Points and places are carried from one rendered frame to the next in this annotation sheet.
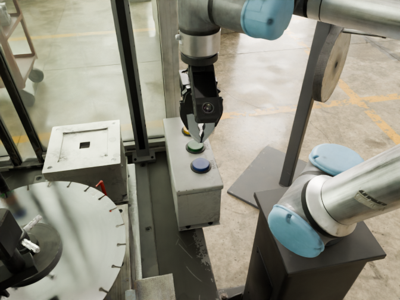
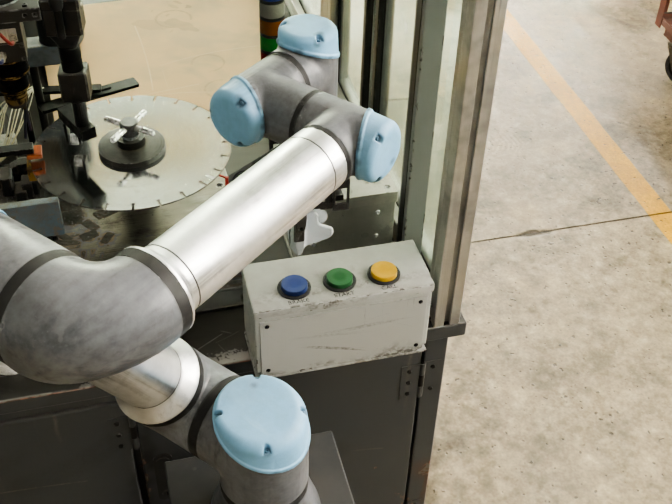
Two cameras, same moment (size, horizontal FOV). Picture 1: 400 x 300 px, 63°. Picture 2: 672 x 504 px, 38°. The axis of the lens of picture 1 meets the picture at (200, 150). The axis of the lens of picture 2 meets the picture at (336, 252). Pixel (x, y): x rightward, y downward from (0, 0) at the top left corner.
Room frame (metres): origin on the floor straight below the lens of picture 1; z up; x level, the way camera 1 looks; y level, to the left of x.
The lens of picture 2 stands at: (0.54, -1.06, 1.90)
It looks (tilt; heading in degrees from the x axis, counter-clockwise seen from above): 41 degrees down; 85
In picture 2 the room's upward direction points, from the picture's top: 2 degrees clockwise
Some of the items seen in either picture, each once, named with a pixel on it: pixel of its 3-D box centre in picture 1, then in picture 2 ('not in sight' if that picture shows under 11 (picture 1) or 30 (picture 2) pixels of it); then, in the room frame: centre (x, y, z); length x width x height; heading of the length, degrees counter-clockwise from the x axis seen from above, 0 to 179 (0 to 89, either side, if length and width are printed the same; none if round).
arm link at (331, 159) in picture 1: (331, 177); (258, 438); (0.51, -0.29, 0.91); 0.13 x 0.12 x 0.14; 142
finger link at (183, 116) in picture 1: (190, 111); not in sight; (0.56, 0.02, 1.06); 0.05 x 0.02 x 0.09; 100
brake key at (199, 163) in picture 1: (200, 166); (294, 288); (0.56, 0.00, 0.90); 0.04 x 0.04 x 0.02
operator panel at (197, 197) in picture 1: (190, 168); (335, 309); (0.63, 0.03, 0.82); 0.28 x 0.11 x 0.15; 11
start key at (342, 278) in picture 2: (195, 147); (339, 280); (0.63, 0.01, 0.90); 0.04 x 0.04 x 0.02
